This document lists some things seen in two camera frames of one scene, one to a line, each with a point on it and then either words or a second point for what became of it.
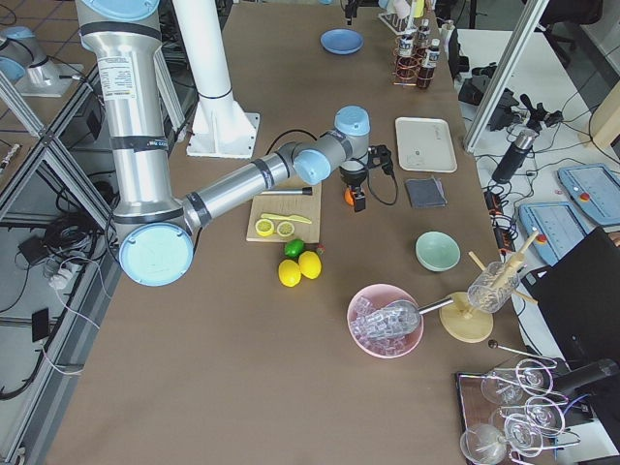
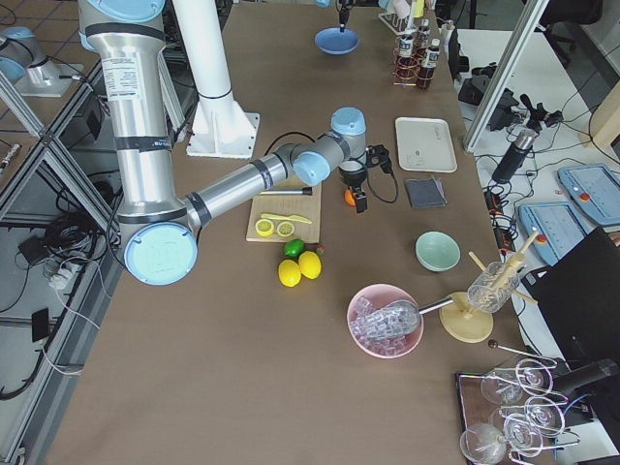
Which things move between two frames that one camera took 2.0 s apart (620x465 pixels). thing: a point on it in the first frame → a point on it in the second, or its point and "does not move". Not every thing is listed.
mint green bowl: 437,251 does not move
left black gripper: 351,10 → 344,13
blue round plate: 341,41 does not move
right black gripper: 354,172 does not move
